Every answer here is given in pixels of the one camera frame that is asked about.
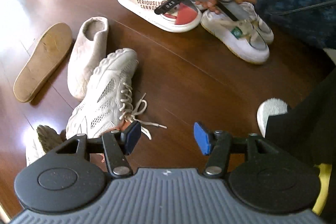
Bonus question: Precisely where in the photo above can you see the white mesh chunky sneaker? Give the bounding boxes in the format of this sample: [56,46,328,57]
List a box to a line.
[66,48,167,139]

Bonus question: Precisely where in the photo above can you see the red white slipper with text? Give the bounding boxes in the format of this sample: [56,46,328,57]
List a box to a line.
[117,0,202,33]

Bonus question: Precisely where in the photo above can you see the white sneaker green tag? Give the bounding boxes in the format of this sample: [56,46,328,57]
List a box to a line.
[201,10,269,65]

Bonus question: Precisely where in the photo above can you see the slipper tan sole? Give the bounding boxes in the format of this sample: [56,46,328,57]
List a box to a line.
[13,23,72,103]

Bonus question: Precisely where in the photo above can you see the dark blue knitted sleeve forearm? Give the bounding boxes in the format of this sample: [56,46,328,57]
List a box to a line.
[255,0,335,49]

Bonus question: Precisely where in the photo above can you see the white fuzzy slipper on foot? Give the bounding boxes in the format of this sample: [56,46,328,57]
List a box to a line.
[256,98,289,137]

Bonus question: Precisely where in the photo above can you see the black cable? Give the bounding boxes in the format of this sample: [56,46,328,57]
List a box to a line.
[270,0,336,17]

